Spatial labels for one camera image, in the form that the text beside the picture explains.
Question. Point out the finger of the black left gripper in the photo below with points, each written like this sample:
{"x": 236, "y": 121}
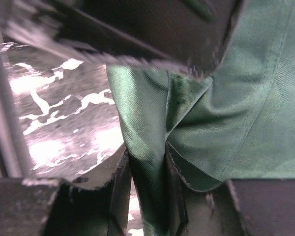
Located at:
{"x": 186, "y": 36}

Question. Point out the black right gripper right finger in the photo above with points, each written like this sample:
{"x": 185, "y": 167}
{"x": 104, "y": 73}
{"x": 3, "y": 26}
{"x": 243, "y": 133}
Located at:
{"x": 202, "y": 206}

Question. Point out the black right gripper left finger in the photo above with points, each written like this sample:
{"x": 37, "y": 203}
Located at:
{"x": 94, "y": 204}

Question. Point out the dark green cloth napkin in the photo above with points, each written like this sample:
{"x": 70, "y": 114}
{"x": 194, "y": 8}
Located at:
{"x": 239, "y": 122}

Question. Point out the aluminium frame rail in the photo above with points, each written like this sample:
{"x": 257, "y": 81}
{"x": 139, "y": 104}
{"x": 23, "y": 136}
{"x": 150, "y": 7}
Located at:
{"x": 14, "y": 154}

